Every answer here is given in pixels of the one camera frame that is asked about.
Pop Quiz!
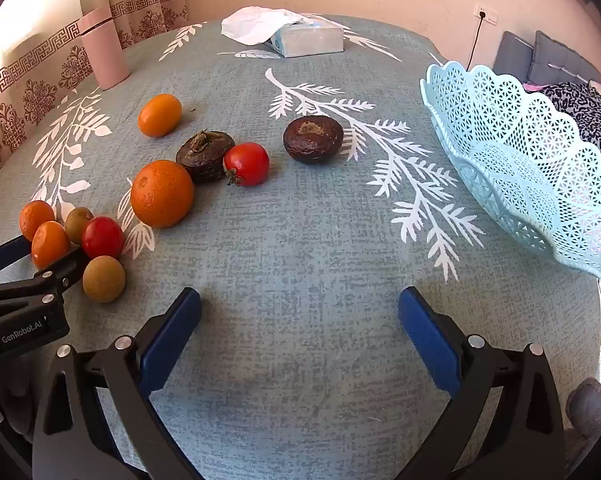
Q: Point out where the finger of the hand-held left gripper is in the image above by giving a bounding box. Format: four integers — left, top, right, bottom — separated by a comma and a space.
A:
33, 247, 90, 303
0, 237, 34, 286

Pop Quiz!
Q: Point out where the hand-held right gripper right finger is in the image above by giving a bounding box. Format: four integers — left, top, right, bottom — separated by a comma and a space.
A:
395, 286, 567, 480

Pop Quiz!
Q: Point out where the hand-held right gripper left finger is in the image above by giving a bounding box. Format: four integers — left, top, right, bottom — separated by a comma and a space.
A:
32, 287, 202, 480

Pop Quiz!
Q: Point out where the small orange tangerine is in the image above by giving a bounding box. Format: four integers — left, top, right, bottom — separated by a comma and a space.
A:
19, 200, 56, 242
31, 221, 72, 270

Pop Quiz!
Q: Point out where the brown longan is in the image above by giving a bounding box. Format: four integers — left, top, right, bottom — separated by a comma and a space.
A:
64, 207, 94, 245
83, 255, 126, 304

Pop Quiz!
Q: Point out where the red tomato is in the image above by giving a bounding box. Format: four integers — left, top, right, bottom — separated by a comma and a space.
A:
82, 216, 126, 260
224, 142, 270, 187

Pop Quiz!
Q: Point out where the large round orange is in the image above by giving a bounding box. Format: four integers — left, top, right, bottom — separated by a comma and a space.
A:
130, 159, 195, 229

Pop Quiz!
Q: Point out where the dark brown mangosteen with stem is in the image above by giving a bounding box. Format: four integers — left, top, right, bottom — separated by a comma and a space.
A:
175, 129, 236, 184

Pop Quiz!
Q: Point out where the oval orange kumquat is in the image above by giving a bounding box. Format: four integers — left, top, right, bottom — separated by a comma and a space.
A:
138, 93, 183, 138

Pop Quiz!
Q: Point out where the light blue plastic basket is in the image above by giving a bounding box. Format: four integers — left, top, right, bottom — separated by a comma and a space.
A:
420, 61, 601, 277

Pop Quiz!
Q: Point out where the dark brown round fruit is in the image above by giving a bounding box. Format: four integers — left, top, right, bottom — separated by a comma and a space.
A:
283, 115, 344, 164

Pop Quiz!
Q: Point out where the teal leaf print tablecloth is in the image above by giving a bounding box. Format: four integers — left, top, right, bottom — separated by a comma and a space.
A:
0, 14, 601, 480

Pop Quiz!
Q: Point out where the beige patterned curtain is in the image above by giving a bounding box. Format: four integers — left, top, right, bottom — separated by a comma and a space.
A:
0, 0, 189, 203

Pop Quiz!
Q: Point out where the pink bottle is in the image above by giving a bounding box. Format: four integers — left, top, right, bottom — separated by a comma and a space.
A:
77, 6, 130, 90

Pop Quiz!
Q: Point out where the leopard print cloth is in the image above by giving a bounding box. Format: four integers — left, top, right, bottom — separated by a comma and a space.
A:
541, 81, 601, 188

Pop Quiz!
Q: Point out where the grey cushion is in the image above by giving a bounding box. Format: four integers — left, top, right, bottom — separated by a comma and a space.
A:
494, 30, 535, 85
529, 30, 601, 87

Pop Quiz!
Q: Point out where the white tissue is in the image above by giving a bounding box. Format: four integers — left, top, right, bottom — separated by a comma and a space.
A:
221, 6, 313, 47

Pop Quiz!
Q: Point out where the black power cable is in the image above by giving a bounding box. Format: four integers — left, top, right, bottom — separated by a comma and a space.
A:
466, 21, 483, 72

